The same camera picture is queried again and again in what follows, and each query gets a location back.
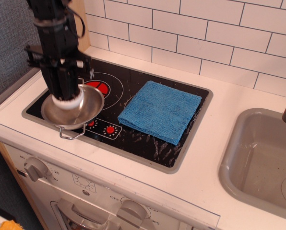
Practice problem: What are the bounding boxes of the black toy stovetop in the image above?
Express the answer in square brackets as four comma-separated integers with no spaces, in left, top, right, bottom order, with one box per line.
[21,55,214,174]

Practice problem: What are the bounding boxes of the grey toy sink basin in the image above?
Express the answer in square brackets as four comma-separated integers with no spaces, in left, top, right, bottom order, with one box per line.
[219,108,286,219]

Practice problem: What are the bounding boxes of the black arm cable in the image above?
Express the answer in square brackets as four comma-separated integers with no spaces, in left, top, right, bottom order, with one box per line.
[67,6,86,39]

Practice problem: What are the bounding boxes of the grey left timer knob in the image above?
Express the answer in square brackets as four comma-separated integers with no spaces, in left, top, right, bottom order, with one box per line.
[24,157,48,182]

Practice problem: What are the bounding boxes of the blue folded cloth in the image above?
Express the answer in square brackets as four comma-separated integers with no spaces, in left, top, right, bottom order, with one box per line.
[118,81,202,146]

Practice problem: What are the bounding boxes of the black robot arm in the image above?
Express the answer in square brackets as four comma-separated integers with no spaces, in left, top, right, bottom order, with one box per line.
[25,0,92,101]

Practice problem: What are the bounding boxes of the yellow object at corner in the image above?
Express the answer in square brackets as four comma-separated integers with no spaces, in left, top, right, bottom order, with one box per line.
[0,220,23,230]

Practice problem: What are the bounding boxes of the silver metal pan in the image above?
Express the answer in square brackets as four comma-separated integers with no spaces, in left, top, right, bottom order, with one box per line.
[41,78,104,140]

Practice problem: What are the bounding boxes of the wooden side post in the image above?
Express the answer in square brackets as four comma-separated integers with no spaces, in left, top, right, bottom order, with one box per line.
[69,0,90,52]

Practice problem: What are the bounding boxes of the white toy mushroom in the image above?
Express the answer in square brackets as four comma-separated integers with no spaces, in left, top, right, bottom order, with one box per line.
[51,88,84,110]

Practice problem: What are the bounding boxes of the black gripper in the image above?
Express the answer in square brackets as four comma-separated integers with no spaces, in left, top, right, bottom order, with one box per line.
[25,14,94,101]

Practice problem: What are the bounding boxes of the toy oven door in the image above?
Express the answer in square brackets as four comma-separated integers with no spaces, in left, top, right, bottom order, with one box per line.
[49,198,182,230]

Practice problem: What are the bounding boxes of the grey oven temperature knob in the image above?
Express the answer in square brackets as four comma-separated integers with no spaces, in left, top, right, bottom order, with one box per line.
[117,200,147,228]

